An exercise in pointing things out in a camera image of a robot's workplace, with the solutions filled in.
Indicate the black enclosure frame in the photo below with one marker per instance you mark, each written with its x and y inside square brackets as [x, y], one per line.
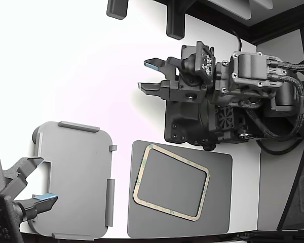
[253, 34]

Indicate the dark grey rectangular mat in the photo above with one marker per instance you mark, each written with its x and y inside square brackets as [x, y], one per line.
[218, 202]

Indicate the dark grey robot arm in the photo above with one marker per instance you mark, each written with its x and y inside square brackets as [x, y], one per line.
[182, 121]

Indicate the arm gripper camera circuit board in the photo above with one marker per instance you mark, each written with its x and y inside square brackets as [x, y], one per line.
[205, 62]

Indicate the light grey frame holder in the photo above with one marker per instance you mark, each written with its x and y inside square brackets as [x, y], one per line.
[78, 177]

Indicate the beige rectangular adhesive frame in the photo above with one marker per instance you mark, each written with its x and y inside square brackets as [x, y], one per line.
[141, 172]

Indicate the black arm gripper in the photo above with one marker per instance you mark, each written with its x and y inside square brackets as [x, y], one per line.
[190, 91]

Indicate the black stand foot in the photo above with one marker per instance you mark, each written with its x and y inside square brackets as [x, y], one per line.
[116, 10]
[176, 25]

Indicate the fixed gripper camera circuit board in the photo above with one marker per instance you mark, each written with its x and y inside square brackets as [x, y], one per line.
[0, 217]

